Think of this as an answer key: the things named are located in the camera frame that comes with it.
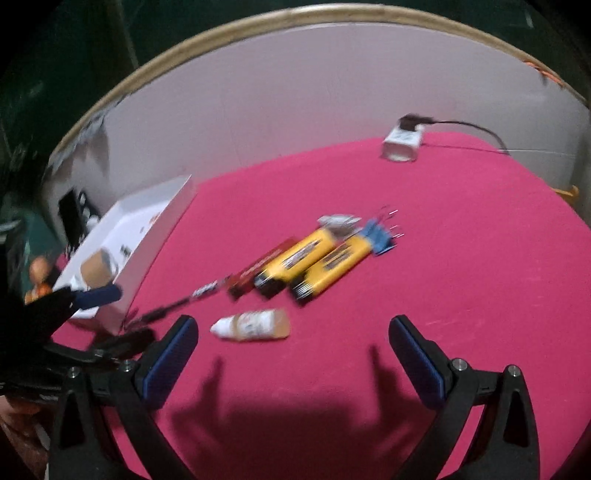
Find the white charger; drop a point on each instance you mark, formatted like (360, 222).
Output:
(401, 145)

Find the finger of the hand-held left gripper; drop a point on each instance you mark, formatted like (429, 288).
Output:
(99, 295)
(124, 344)

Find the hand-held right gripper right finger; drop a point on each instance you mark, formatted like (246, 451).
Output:
(415, 364)

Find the blue module with pins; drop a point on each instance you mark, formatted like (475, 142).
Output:
(376, 237)

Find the small silver packet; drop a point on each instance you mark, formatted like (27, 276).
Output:
(339, 221)

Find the person's left forearm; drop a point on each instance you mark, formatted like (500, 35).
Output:
(18, 438)

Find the tan cardboard roll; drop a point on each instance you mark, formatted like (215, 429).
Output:
(94, 272)

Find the small dropper bottle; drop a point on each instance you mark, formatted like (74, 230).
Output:
(251, 325)

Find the black paw phone stand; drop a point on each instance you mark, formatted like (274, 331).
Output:
(69, 217)

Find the yellow black battery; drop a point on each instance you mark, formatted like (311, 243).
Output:
(332, 267)
(300, 256)

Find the red tube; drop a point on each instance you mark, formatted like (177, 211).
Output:
(263, 267)

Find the white cardboard box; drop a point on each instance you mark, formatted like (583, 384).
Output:
(152, 230)

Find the white backdrop board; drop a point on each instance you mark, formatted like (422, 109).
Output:
(300, 92)

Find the yellow plastic piece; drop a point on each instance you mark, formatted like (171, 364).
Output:
(568, 193)

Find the orange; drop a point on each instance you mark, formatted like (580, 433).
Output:
(40, 291)
(39, 267)

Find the black pen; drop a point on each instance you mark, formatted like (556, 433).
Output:
(203, 290)

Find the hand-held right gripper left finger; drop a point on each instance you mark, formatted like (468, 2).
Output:
(168, 364)

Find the pink tablecloth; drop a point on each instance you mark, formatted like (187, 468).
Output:
(461, 277)

